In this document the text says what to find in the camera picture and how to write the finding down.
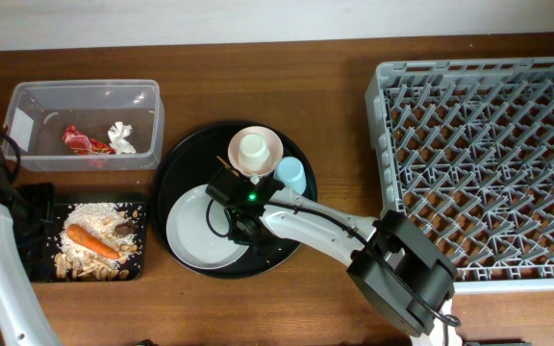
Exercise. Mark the wooden chopstick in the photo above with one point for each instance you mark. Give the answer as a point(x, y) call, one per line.
point(228, 166)

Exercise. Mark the white tissue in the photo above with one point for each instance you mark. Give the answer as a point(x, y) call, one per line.
point(117, 135)

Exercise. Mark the pink saucer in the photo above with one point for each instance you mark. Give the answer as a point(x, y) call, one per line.
point(273, 141)

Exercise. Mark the round black tray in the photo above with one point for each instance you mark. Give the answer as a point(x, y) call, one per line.
point(191, 163)

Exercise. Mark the orange carrot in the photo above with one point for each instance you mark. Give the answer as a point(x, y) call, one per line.
point(84, 238)

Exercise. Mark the red snack wrapper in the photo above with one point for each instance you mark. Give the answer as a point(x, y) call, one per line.
point(81, 144)

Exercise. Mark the light blue upturned cup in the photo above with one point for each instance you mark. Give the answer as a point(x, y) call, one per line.
point(290, 171)

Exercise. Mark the dark brown food lump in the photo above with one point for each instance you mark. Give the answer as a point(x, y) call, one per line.
point(124, 229)

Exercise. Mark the clear plastic bin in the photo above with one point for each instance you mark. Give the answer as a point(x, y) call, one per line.
point(40, 112)

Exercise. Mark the pile of almonds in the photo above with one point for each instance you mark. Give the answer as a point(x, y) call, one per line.
point(65, 270)

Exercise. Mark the grey round plate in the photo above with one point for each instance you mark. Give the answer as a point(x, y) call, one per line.
point(189, 235)

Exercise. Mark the black rectangular waste tray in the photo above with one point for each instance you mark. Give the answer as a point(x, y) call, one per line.
point(52, 204)

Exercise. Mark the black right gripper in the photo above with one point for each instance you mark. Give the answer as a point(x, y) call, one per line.
point(236, 233)

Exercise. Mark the pile of rice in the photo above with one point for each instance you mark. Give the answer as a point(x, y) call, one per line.
point(100, 219)

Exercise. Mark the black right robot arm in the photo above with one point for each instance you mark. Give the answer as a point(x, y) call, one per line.
point(399, 270)

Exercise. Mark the white upturned cup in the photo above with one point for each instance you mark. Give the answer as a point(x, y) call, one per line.
point(253, 152)

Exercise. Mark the grey dishwasher rack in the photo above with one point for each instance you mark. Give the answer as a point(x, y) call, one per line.
point(465, 149)

